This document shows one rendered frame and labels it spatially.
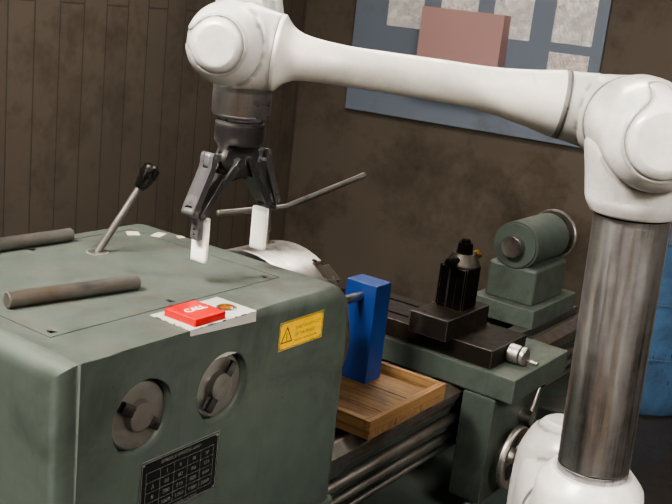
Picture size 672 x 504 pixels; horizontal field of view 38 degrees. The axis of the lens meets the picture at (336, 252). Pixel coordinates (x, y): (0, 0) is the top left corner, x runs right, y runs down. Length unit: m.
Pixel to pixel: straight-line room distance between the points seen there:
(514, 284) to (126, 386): 1.72
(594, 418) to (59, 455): 0.70
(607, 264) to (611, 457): 0.27
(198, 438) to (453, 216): 4.22
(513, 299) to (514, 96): 1.42
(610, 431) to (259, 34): 0.71
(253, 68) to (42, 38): 2.96
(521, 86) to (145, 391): 0.67
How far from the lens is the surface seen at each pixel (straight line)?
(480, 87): 1.43
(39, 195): 4.28
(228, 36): 1.24
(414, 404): 2.07
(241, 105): 1.44
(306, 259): 1.79
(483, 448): 2.28
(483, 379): 2.23
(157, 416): 1.31
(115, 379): 1.22
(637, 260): 1.32
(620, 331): 1.34
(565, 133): 1.45
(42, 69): 4.19
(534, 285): 2.76
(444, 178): 5.49
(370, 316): 2.10
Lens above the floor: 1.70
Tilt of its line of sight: 15 degrees down
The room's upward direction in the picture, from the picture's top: 6 degrees clockwise
